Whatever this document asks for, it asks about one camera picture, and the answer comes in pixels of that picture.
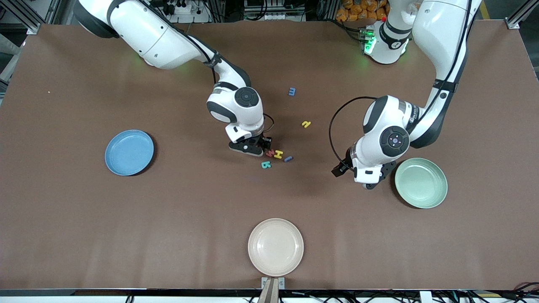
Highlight aluminium frame profile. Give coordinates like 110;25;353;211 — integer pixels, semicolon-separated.
21;0;62;35
505;0;539;30

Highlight white multi-socket strip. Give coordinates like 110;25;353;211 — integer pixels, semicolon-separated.
244;10;306;21

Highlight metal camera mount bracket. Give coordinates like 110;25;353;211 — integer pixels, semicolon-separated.
258;277;286;303

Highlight beige plate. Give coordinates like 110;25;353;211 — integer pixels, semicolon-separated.
248;218;304;277

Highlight green plate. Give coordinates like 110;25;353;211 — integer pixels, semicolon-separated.
395;157;448;209

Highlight orange snack bags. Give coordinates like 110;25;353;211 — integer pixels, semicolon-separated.
336;0;389;23

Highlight blue plate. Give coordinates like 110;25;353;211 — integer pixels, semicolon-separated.
104;129;155;176

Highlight brown table cover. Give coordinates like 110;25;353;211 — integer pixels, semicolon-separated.
0;20;539;291

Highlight white power strip with plugs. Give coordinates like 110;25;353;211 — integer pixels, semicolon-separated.
162;0;210;24

